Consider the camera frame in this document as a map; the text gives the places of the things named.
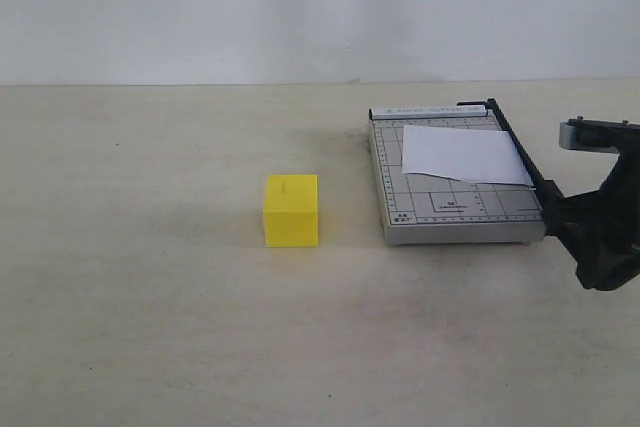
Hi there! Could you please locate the white paper sheet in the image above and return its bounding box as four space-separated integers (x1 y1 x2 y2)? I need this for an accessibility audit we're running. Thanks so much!
402 125 533 187

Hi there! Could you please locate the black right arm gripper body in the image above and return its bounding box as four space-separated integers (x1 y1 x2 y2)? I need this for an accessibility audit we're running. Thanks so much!
544 150 639 291

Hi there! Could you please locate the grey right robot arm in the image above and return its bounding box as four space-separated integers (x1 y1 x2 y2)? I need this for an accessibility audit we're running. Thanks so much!
542 118 639 292

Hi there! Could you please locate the yellow foam cube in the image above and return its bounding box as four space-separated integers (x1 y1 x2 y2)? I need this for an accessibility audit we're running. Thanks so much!
262 174 319 248

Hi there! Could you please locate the black cutter blade arm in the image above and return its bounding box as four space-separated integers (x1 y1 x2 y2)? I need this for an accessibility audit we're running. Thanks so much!
456 98 564 237

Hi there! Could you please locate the grey paper cutter base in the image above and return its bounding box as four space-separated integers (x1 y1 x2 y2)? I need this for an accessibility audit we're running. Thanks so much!
369 100 545 245

